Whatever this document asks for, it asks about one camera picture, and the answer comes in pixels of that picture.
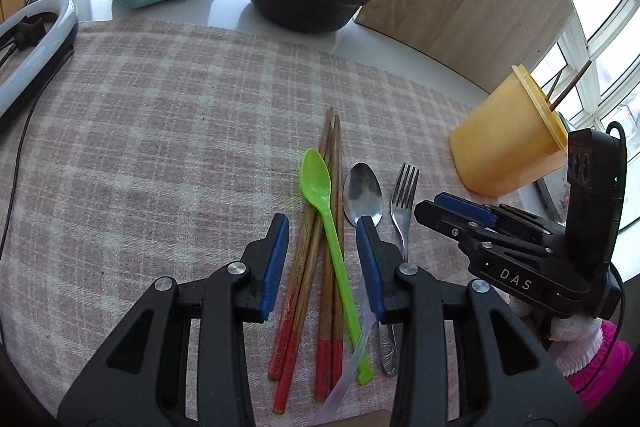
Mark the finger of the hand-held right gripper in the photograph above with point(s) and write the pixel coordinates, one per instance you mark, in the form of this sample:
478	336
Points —
440	222
467	207

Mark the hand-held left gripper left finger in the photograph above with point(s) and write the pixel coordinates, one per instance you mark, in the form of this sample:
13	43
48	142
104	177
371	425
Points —
277	267

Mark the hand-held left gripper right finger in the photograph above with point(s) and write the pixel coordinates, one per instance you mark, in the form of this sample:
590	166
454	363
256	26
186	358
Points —
370	267

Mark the red-tipped wooden chopstick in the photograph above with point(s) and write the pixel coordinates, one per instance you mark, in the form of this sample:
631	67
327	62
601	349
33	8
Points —
298	322
325	307
294	282
338	317

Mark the metal fork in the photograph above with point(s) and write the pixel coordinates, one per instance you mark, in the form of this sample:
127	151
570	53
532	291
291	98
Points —
405	187

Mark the yellow plastic cup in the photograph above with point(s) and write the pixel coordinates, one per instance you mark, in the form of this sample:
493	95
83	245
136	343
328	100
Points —
500	142

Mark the metal spoon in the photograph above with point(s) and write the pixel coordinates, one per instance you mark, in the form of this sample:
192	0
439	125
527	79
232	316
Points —
364	194

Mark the green plastic spoon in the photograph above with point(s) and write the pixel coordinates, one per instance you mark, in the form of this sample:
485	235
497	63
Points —
315	179

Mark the white plate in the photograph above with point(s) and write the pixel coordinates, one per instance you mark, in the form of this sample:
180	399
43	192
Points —
345	372

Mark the person's right forearm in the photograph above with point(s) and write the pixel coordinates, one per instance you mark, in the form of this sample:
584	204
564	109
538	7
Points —
605	372

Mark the person's right hand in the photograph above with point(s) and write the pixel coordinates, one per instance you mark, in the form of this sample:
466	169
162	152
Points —
575	337

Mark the floral white rice cooker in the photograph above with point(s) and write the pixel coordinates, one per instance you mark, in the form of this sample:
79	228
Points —
555	197

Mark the dark wooden chopstick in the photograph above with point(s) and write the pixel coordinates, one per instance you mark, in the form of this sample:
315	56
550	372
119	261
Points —
570	86
554	84

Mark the pink checked tablecloth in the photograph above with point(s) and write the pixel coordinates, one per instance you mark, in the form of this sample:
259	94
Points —
150	157

